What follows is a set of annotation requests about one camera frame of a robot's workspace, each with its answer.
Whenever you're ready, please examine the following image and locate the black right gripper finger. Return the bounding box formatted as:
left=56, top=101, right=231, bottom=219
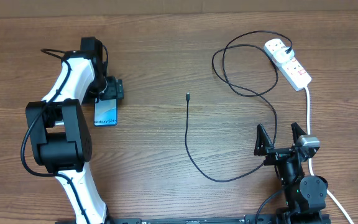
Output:
left=291, top=122, right=306, bottom=145
left=254, top=124, right=274, bottom=156

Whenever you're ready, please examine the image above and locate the white charger plug adapter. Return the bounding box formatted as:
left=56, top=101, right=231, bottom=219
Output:
left=273, top=47, right=295, bottom=64

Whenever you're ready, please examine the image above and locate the white power strip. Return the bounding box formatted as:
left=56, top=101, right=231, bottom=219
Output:
left=264, top=39, right=312, bottom=91

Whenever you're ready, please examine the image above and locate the blue Samsung Galaxy smartphone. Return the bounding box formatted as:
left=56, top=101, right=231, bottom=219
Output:
left=94, top=99, right=117, bottom=126

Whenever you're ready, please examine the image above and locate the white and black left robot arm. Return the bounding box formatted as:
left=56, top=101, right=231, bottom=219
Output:
left=21, top=37, right=124, bottom=223

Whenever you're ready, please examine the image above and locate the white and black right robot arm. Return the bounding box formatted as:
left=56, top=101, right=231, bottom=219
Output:
left=253, top=123, right=331, bottom=224

